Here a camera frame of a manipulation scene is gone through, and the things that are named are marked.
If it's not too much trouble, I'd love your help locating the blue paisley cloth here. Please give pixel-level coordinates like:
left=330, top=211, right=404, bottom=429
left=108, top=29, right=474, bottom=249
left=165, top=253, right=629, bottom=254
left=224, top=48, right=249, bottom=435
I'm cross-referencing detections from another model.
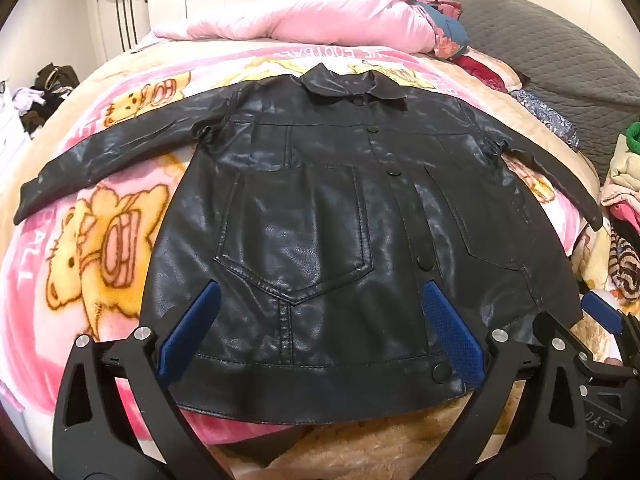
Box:
left=510, top=89, right=581, bottom=151

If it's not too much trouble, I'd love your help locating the purple cloth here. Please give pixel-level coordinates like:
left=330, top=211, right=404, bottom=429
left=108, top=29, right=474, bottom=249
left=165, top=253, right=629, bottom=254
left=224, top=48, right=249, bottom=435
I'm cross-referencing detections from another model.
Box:
left=12, top=87, right=46, bottom=116

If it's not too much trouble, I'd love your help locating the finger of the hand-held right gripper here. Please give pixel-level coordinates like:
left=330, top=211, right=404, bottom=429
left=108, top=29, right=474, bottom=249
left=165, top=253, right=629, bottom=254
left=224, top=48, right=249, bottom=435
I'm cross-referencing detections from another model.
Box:
left=580, top=290, right=632, bottom=341
left=537, top=310, right=628, bottom=386

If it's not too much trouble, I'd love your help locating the red patterned pillow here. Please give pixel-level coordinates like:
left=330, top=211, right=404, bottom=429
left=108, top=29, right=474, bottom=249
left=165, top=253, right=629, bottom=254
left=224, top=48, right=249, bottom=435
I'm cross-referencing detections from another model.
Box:
left=452, top=50, right=526, bottom=93

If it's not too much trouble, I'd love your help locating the brown striped knit garment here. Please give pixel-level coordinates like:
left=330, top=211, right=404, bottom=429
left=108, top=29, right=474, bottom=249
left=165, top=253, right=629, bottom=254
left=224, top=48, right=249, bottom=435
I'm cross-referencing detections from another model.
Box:
left=607, top=225, right=640, bottom=306

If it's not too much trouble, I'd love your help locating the grey quilted headboard cover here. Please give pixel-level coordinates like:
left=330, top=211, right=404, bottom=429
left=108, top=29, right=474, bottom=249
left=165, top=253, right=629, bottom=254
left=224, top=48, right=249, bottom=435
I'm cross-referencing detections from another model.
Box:
left=425, top=0, right=640, bottom=181

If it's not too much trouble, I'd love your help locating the yellow printed blanket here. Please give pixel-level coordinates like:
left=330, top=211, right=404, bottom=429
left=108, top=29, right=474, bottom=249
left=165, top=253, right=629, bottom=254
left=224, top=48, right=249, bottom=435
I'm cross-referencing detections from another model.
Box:
left=570, top=215, right=621, bottom=301

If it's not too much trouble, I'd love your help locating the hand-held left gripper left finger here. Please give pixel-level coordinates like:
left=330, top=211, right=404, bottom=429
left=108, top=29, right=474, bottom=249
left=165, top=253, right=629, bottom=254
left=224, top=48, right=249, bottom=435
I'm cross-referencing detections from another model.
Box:
left=52, top=280, right=223, bottom=478

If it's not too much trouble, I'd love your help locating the pale pink quilt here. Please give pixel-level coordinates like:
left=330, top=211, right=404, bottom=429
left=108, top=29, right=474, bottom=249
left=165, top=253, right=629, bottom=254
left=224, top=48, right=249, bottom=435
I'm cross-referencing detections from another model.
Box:
left=150, top=0, right=441, bottom=56

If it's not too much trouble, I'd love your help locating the pink printed blanket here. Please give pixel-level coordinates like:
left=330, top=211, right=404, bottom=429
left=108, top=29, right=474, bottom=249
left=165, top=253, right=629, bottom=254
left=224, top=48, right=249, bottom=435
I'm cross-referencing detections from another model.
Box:
left=0, top=42, right=581, bottom=441

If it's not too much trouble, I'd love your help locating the beige folded garment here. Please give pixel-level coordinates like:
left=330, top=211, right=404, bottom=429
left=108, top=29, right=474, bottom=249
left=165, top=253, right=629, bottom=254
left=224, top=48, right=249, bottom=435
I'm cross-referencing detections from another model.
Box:
left=607, top=135, right=640, bottom=186

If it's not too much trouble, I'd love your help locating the blue floral quilt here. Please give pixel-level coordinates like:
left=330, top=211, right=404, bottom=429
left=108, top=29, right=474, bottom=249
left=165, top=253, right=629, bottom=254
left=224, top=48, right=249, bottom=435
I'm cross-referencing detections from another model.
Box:
left=410, top=0, right=471, bottom=58

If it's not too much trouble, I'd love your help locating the clothes heap on chair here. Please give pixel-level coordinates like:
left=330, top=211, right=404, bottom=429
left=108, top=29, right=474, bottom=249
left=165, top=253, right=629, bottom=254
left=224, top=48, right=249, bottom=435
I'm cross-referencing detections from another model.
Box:
left=25, top=62, right=81, bottom=136

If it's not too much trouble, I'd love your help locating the beige plush toy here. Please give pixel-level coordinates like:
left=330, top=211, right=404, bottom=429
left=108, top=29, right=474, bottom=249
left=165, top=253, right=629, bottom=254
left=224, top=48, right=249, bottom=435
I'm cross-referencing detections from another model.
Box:
left=260, top=400, right=481, bottom=480

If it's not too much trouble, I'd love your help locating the black leather jacket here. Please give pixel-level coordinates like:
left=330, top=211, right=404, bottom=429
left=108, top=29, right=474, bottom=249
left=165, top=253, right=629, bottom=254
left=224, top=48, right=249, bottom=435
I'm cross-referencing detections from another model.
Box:
left=14, top=62, right=603, bottom=428

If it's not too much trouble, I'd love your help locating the white drawer cabinet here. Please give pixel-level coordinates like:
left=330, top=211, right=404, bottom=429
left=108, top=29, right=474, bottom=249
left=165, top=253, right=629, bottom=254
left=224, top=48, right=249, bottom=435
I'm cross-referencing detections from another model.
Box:
left=0, top=80, right=31, bottom=171

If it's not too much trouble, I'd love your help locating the peach folded garment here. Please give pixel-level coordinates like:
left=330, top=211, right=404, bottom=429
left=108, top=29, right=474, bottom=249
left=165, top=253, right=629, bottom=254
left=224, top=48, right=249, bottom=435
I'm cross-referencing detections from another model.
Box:
left=600, top=180, right=640, bottom=206

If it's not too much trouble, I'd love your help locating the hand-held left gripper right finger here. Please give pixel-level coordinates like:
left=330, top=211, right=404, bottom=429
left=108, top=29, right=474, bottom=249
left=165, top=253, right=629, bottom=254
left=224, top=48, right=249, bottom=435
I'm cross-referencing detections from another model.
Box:
left=422, top=282, right=588, bottom=480

